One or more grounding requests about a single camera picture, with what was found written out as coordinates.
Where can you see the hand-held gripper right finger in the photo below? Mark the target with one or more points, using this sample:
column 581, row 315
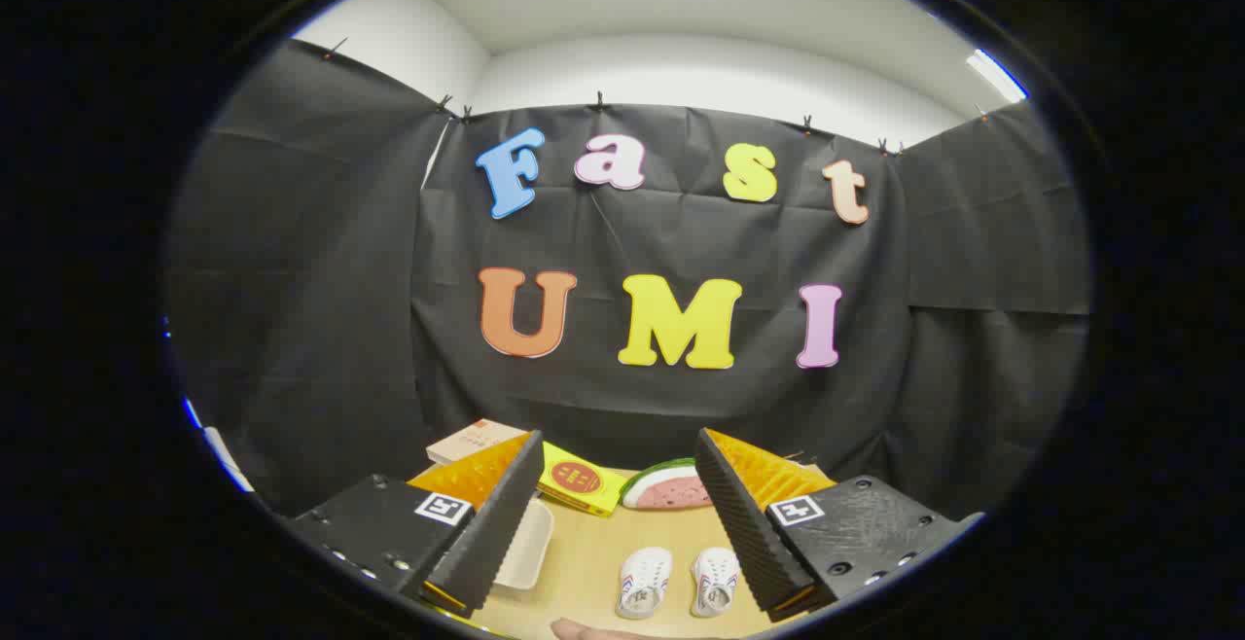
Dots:
column 749, row 533

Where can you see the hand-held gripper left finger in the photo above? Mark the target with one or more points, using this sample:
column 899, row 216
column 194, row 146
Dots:
column 491, row 533

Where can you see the cream fabric storage box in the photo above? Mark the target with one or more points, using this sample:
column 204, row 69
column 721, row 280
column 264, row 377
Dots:
column 530, row 543

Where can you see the white canvas shoe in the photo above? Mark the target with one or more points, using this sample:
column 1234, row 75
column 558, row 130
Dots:
column 644, row 582
column 715, row 582

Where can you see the watermelon slice plush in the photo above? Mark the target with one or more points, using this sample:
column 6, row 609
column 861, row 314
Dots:
column 671, row 492

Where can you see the beige book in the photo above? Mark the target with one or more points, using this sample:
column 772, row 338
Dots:
column 472, row 439

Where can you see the yellow book with red label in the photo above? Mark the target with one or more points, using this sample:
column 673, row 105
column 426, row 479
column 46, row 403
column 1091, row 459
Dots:
column 579, row 478

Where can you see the ceiling light panel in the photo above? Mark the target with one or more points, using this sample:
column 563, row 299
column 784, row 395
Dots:
column 997, row 76

